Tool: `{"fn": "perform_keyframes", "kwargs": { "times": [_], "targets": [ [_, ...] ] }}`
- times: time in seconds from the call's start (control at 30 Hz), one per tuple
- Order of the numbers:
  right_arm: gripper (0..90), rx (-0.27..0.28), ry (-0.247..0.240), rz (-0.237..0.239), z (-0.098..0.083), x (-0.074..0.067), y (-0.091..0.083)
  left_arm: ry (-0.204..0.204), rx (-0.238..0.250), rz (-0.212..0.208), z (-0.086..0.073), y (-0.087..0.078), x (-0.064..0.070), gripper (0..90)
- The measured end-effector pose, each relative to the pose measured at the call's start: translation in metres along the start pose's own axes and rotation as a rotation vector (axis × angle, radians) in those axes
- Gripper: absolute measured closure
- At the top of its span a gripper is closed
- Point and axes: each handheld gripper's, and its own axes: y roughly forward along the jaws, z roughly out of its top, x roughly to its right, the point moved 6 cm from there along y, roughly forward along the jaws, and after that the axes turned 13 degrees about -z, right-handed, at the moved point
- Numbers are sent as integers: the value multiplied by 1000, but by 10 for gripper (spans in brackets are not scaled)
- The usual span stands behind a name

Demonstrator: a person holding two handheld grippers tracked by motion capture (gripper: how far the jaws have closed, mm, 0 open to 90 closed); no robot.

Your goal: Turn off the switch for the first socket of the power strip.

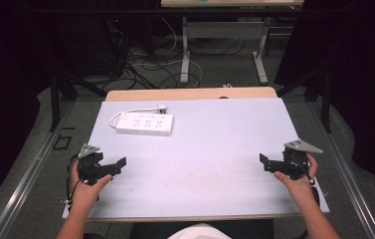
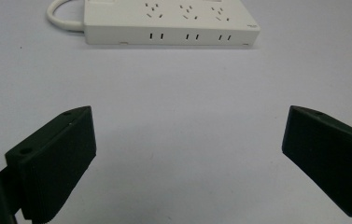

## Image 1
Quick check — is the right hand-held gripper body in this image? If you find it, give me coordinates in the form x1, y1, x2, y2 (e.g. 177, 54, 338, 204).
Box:
269, 138, 324, 181

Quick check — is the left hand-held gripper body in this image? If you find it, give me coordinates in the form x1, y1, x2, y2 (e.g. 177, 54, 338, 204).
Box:
77, 143, 117, 186

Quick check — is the person's right hand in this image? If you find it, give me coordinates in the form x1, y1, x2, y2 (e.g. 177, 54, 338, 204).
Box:
273, 152, 319, 201

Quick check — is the person's left hand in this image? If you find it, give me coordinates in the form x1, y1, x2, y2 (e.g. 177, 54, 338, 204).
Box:
70, 160, 113, 206

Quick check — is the white power strip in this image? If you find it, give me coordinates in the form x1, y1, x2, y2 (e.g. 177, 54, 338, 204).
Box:
115, 112, 175, 136

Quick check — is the pale table mat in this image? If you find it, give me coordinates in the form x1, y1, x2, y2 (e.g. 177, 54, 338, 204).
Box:
62, 97, 330, 220

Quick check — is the black metal stand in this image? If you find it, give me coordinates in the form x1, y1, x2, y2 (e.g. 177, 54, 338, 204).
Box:
49, 66, 108, 132
276, 68, 333, 133

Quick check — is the person's white shirt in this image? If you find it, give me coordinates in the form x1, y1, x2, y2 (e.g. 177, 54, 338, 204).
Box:
167, 222, 233, 239

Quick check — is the desk with white legs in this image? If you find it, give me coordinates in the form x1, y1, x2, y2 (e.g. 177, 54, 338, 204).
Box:
160, 0, 305, 86

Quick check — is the right hand-held gripper cable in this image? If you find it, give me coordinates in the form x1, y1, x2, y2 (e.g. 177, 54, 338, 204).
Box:
288, 154, 322, 205

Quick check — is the hand-held gripper cable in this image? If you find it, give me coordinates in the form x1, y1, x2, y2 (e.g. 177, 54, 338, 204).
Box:
65, 152, 82, 204
288, 154, 322, 205

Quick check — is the left hand-held gripper cable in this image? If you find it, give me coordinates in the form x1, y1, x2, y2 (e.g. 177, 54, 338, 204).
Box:
65, 152, 82, 204

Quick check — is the white power strip cable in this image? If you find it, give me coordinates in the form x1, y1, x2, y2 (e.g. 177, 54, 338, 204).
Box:
108, 104, 168, 129

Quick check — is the aluminium floor rail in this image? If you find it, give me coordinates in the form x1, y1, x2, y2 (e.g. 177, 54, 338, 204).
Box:
307, 99, 375, 239
0, 101, 77, 239

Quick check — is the bundle of black floor cables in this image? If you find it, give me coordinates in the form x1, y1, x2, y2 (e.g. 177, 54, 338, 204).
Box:
103, 19, 184, 92

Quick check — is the white floor cable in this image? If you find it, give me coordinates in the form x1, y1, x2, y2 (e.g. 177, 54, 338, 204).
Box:
130, 16, 205, 90

